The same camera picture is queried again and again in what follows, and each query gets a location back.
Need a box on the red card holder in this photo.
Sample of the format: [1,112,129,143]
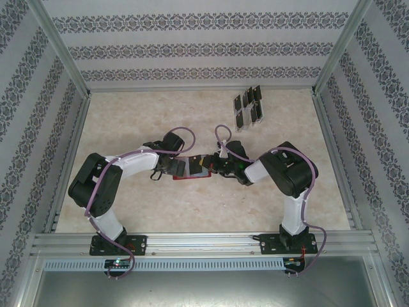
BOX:
[172,155,213,181]

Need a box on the left controller circuit board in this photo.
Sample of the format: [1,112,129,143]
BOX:
[104,258,132,271]

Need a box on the controller circuit board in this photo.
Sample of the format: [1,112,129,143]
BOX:
[283,256,307,272]
[104,258,132,271]

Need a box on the right controller circuit board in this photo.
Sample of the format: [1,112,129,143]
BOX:
[283,256,307,272]

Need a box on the grey metal panel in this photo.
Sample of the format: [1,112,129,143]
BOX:
[19,255,394,307]

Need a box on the aluminium back frame rail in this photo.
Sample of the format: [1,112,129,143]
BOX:
[88,85,316,94]

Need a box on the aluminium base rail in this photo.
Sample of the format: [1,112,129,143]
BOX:
[31,232,378,256]

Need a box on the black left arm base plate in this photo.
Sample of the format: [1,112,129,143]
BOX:
[90,235,148,256]

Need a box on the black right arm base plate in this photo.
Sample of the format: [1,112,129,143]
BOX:
[260,233,319,256]

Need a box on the grey slotted cable duct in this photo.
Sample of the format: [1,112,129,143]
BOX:
[43,258,286,271]

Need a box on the aluminium side frame rail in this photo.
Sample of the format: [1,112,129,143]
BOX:
[311,92,364,231]
[44,92,92,233]

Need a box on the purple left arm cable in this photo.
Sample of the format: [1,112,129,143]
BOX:
[84,127,197,278]

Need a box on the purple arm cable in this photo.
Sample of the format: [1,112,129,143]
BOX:
[84,127,197,278]
[214,123,327,278]

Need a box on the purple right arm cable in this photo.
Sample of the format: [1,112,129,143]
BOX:
[214,123,327,278]

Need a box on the aluminium frame post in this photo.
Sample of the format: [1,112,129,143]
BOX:
[30,0,92,97]
[311,0,377,96]

